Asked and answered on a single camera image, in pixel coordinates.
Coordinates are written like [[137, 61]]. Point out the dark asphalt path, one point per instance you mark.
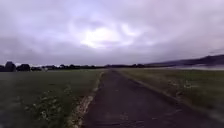
[[126, 106]]

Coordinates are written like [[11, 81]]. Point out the pale path edge strip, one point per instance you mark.
[[84, 106]]

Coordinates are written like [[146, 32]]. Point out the green grass field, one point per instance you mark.
[[36, 96], [186, 83]]

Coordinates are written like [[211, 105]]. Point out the dark distant hill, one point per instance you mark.
[[203, 60]]

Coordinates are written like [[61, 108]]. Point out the row of dark trees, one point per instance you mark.
[[10, 66]]

